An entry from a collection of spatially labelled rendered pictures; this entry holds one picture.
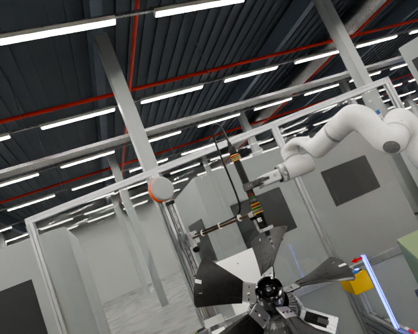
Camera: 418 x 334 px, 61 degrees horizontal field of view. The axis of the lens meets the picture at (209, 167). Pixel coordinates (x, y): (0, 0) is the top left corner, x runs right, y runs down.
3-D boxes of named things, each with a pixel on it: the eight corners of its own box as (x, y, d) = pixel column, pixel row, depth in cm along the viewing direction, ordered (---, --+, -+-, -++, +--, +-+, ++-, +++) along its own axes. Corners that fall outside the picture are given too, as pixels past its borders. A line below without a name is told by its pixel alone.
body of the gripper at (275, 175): (286, 179, 157) (263, 189, 156) (282, 182, 167) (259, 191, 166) (279, 164, 158) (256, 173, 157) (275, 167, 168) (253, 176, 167)
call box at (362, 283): (344, 293, 189) (336, 274, 191) (361, 285, 189) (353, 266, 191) (357, 298, 173) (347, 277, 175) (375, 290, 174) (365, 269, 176)
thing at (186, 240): (182, 250, 208) (177, 236, 210) (192, 246, 213) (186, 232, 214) (191, 246, 200) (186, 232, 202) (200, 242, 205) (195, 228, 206)
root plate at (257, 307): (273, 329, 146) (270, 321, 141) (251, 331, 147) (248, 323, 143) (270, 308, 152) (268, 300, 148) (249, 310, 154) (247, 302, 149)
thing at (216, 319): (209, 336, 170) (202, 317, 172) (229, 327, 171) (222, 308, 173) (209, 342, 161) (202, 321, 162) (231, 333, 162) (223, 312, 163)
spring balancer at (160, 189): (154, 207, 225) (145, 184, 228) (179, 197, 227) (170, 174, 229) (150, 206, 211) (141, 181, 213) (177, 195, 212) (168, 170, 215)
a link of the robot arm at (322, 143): (312, 110, 145) (274, 152, 168) (332, 142, 139) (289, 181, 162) (327, 109, 150) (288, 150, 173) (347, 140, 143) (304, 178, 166)
